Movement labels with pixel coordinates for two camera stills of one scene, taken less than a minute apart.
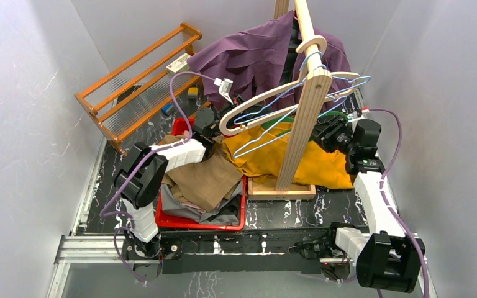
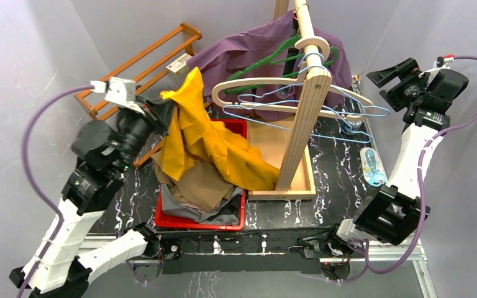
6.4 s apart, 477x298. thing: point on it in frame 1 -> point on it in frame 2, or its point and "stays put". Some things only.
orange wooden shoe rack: x=143 y=85 stays put
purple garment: x=253 y=64 stays put
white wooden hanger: x=320 y=45 -> x=299 y=79
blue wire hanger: x=236 y=121 -> x=322 y=58
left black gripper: x=230 y=106 -> x=153 y=113
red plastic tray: x=181 y=126 stays put
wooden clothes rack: x=316 y=86 stays put
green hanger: x=290 y=119 -> x=269 y=59
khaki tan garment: x=206 y=184 stays put
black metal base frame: x=283 y=250 stays put
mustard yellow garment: x=266 y=154 -> x=193 y=136
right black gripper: x=320 y=133 -> x=408 y=71
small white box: x=179 y=65 stays put
